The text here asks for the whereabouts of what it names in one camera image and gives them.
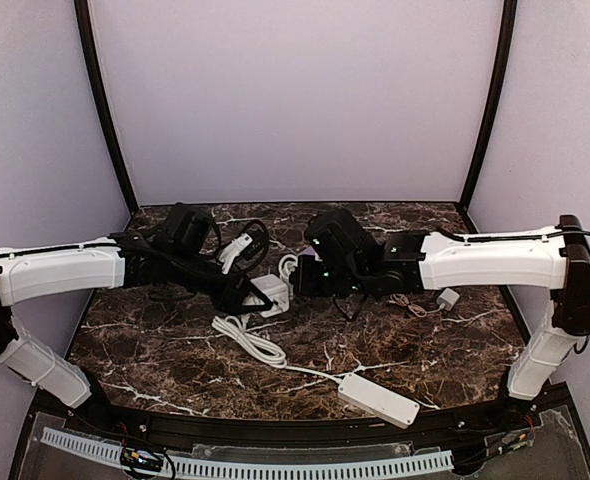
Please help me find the white cube socket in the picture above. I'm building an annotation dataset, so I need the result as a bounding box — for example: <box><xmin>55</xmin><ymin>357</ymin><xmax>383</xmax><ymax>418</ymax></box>
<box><xmin>251</xmin><ymin>274</ymin><xmax>290</xmax><ymax>318</ymax></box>

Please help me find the white plug with cable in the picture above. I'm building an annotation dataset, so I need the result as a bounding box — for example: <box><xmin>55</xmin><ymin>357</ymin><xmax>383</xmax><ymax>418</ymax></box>
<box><xmin>211</xmin><ymin>315</ymin><xmax>342</xmax><ymax>385</ymax></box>

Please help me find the white cable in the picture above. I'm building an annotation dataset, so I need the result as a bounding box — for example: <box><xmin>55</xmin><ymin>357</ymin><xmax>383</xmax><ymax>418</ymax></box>
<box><xmin>277</xmin><ymin>253</ymin><xmax>301</xmax><ymax>296</ymax></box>

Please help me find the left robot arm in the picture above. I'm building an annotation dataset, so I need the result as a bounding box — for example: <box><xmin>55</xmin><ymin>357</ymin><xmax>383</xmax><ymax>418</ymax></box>
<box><xmin>0</xmin><ymin>233</ymin><xmax>275</xmax><ymax>409</ymax></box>

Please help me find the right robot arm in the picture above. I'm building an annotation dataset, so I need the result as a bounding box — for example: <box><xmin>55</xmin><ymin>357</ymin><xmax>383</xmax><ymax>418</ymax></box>
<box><xmin>288</xmin><ymin>208</ymin><xmax>590</xmax><ymax>401</ymax></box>

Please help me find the purple power strip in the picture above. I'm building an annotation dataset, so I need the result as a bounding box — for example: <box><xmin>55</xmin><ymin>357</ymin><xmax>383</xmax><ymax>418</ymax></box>
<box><xmin>299</xmin><ymin>246</ymin><xmax>321</xmax><ymax>261</ymax></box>

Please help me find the small white charger adapter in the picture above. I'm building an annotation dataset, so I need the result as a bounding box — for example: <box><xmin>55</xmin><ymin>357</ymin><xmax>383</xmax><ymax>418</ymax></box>
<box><xmin>436</xmin><ymin>288</ymin><xmax>460</xmax><ymax>311</ymax></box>

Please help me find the white power strip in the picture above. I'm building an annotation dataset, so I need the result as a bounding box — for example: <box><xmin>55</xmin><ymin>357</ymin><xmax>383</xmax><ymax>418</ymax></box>
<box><xmin>338</xmin><ymin>373</ymin><xmax>420</xmax><ymax>429</ymax></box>

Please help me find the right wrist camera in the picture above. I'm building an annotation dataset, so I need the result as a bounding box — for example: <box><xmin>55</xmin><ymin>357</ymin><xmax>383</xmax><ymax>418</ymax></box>
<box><xmin>304</xmin><ymin>208</ymin><xmax>375</xmax><ymax>262</ymax></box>

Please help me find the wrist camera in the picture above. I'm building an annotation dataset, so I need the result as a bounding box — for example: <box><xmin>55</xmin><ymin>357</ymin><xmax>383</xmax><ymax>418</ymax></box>
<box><xmin>304</xmin><ymin>208</ymin><xmax>375</xmax><ymax>262</ymax></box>
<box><xmin>163</xmin><ymin>203</ymin><xmax>214</xmax><ymax>256</ymax></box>

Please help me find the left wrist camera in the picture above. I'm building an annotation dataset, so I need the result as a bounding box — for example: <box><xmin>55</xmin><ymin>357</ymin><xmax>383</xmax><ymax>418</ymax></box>
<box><xmin>163</xmin><ymin>203</ymin><xmax>214</xmax><ymax>256</ymax></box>

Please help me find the pink charging cable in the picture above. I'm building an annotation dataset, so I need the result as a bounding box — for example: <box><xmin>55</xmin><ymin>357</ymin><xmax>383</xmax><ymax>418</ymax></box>
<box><xmin>387</xmin><ymin>293</ymin><xmax>444</xmax><ymax>318</ymax></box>

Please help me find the black front table rail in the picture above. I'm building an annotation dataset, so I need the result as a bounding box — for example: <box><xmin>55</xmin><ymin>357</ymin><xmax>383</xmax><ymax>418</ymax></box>
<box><xmin>78</xmin><ymin>401</ymin><xmax>495</xmax><ymax>450</ymax></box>

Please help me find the white slotted cable duct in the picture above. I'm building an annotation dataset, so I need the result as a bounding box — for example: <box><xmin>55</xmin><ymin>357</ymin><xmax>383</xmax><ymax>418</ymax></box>
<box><xmin>39</xmin><ymin>427</ymin><xmax>454</xmax><ymax>479</ymax></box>

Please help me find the left black frame post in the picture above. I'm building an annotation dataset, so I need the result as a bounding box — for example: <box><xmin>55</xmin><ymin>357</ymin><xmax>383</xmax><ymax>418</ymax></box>
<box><xmin>73</xmin><ymin>0</ymin><xmax>139</xmax><ymax>216</ymax></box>

